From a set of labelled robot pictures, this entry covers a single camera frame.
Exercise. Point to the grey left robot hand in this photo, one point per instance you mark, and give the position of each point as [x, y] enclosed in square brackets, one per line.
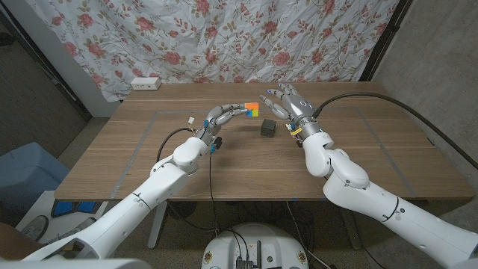
[220, 114]

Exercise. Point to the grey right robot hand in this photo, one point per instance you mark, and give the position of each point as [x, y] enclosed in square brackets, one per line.
[298, 110]

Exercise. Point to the multicoloured Rubik's cube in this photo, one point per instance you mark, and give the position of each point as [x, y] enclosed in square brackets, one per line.
[252, 110]

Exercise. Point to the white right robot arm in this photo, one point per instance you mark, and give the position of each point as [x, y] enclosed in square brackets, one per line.
[373, 201]

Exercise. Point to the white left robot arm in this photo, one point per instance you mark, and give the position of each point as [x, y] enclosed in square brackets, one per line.
[149, 194]

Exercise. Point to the dark grey block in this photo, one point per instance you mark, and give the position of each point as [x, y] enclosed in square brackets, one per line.
[268, 128]

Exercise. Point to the floral backdrop cloth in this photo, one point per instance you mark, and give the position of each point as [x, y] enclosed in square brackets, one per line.
[224, 37]

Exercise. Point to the white power strip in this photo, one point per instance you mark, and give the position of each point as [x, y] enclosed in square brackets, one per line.
[145, 83]

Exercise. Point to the black round floor fan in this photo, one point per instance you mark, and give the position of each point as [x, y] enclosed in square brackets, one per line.
[183, 210]

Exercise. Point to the black backdrop stand pole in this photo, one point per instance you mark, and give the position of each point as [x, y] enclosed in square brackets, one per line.
[387, 37]

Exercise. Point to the white table leg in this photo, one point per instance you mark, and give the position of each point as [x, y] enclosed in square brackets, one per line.
[157, 231]

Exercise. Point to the white robot torso base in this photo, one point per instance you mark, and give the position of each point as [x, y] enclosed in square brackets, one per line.
[276, 243]

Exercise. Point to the grey table leg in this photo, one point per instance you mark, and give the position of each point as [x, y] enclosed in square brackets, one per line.
[354, 239]

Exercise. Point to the blue foot pedal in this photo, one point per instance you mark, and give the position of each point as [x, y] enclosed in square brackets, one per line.
[74, 208]

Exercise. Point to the grey sneaker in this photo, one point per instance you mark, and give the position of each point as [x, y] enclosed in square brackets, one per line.
[35, 228]
[71, 229]

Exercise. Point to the white floor platform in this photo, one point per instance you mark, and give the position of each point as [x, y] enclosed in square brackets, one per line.
[41, 205]

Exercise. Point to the blue padded chair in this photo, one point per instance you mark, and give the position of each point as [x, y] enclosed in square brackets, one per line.
[26, 175]

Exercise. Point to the person's leg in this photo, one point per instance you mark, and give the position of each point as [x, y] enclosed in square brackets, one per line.
[15, 243]

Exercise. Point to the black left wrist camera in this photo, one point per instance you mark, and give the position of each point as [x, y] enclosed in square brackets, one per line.
[217, 142]

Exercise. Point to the black wall frame bar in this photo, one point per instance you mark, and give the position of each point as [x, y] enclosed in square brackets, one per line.
[84, 110]

